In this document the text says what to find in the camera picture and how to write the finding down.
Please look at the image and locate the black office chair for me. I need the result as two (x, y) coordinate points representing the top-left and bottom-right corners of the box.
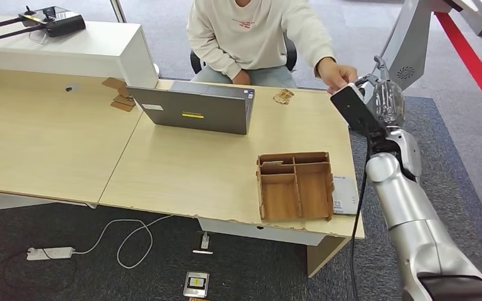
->
(190, 37), (298, 75)

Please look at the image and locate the black floor cable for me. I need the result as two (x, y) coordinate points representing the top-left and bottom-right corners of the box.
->
(0, 248), (78, 293)

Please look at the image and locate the silver kiosk stand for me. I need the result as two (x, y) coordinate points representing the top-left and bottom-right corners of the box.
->
(344, 0), (481, 135)

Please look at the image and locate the wooden desk leg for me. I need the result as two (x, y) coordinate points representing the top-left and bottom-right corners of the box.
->
(306, 235), (352, 278)

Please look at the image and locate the white card reader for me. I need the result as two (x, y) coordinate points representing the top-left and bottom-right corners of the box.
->
(332, 175), (360, 216)

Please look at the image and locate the person's right hand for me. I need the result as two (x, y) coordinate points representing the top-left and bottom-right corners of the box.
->
(232, 70), (252, 86)

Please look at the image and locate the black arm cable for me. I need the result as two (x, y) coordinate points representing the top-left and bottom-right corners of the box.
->
(350, 129), (373, 301)

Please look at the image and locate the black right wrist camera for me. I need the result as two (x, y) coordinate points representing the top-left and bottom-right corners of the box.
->
(330, 83), (387, 140)

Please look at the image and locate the wooden organizer tray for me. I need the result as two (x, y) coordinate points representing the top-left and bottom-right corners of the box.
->
(257, 151), (335, 222)

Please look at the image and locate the white power strip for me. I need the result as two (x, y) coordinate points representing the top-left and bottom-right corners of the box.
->
(26, 247), (76, 261)

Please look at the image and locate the black remote controller with antennas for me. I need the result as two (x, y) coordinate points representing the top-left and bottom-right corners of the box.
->
(0, 6), (87, 41)

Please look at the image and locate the person's left hand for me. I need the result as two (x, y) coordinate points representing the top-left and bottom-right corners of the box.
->
(316, 56), (358, 94)

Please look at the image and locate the person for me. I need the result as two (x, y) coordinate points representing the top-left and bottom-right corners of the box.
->
(186, 0), (358, 94)

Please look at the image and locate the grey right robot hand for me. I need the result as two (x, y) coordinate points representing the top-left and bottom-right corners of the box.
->
(355, 56), (406, 127)

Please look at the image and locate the white power cable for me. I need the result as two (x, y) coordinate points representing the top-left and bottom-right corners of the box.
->
(72, 214), (175, 270)

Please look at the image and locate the grey laptop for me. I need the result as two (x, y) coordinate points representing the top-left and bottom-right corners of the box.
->
(126, 81), (255, 136)

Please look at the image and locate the white reception counter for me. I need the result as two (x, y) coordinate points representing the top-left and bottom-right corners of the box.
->
(0, 15), (159, 89)

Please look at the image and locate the brown cardboard piece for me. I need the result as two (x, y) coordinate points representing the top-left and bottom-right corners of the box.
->
(101, 77), (127, 90)
(110, 94), (137, 113)

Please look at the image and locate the white under-desk panel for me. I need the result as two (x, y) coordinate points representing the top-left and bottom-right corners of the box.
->
(197, 218), (327, 246)

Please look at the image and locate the clear plastic stand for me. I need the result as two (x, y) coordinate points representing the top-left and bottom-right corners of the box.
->
(28, 29), (48, 45)

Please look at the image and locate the white plug adapter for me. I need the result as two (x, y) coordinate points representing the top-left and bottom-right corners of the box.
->
(192, 231), (214, 255)

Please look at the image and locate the metal pole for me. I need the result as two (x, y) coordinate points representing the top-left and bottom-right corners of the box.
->
(110, 0), (127, 24)

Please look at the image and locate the silver box with yellow label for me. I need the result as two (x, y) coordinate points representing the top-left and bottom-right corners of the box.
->
(183, 271), (210, 298)

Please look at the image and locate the white desk side panel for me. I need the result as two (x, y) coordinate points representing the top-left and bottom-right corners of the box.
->
(0, 193), (99, 213)

